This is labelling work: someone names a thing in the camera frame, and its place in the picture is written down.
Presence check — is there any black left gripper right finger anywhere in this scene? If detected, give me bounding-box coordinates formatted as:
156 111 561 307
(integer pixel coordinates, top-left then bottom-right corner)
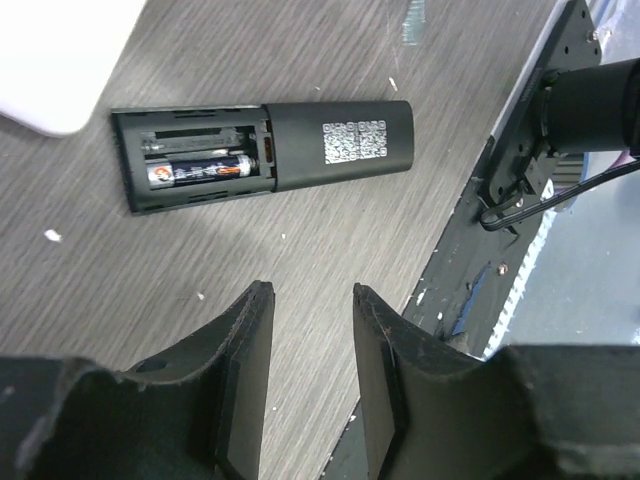
353 284 639 479

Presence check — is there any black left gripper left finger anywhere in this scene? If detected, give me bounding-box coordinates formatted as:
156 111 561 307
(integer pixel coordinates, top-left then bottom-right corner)
1 281 274 479

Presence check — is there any black remote control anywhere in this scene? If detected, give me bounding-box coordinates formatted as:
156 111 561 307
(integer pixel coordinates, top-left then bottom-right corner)
110 100 414 215

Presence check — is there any white remote control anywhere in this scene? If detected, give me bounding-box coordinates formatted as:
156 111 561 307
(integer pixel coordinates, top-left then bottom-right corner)
1 0 145 137

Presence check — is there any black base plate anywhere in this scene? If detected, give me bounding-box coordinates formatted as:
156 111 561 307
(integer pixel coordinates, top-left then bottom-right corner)
323 1 601 479

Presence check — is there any black base cable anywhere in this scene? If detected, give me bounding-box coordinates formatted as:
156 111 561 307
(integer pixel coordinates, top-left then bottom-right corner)
474 158 640 233

